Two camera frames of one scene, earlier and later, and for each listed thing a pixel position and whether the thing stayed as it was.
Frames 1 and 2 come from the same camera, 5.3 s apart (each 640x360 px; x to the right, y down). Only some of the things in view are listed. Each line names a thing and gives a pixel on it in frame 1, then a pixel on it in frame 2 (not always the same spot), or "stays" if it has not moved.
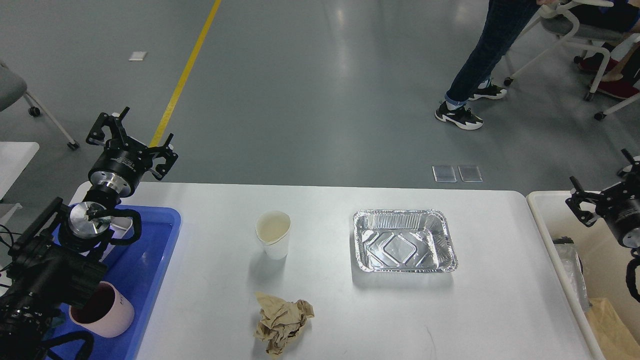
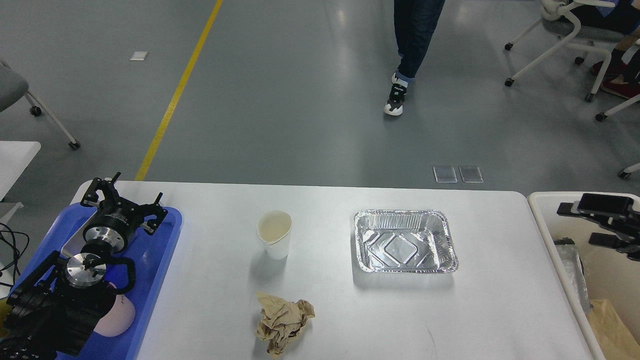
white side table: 14,157 stays
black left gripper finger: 167,152 to 150,225
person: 505,18 to 415,21
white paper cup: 272,228 stays
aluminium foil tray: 401,240 stays
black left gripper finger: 114,121 to 91,198
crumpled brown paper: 280,319 stays
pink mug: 107,313 stays
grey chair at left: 13,88 stays
